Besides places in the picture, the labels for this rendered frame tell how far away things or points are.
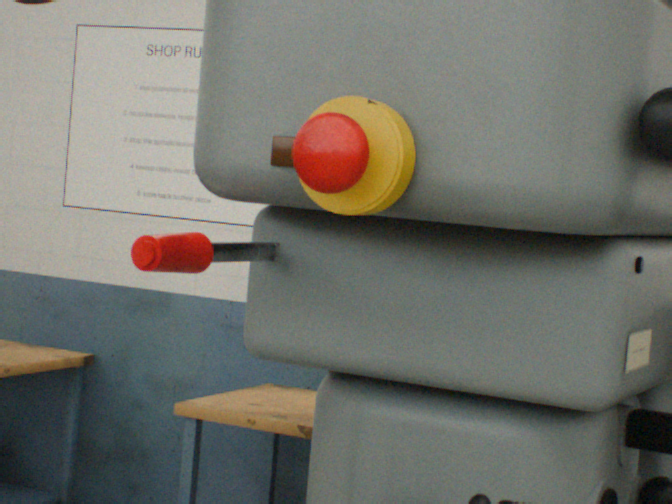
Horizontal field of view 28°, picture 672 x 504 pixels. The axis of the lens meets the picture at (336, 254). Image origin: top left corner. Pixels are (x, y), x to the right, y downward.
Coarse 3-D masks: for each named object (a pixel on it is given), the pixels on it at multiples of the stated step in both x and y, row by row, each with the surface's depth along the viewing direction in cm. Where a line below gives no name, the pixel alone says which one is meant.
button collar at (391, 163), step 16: (352, 96) 67; (320, 112) 68; (336, 112) 67; (352, 112) 67; (368, 112) 66; (384, 112) 66; (368, 128) 66; (384, 128) 66; (400, 128) 66; (384, 144) 66; (400, 144) 66; (368, 160) 66; (384, 160) 66; (400, 160) 66; (368, 176) 66; (384, 176) 66; (400, 176) 66; (352, 192) 67; (368, 192) 66; (384, 192) 66; (400, 192) 67; (336, 208) 67; (352, 208) 67; (368, 208) 67; (384, 208) 68
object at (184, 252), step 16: (144, 240) 69; (160, 240) 69; (176, 240) 71; (192, 240) 72; (208, 240) 73; (144, 256) 69; (160, 256) 69; (176, 256) 70; (192, 256) 72; (208, 256) 73; (224, 256) 76; (240, 256) 77; (256, 256) 79; (272, 256) 81; (176, 272) 72; (192, 272) 73
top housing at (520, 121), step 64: (256, 0) 71; (320, 0) 70; (384, 0) 68; (448, 0) 67; (512, 0) 65; (576, 0) 65; (640, 0) 67; (256, 64) 71; (320, 64) 70; (384, 64) 68; (448, 64) 67; (512, 64) 65; (576, 64) 65; (640, 64) 67; (256, 128) 71; (448, 128) 67; (512, 128) 65; (576, 128) 65; (256, 192) 72; (448, 192) 67; (512, 192) 66; (576, 192) 66; (640, 192) 69
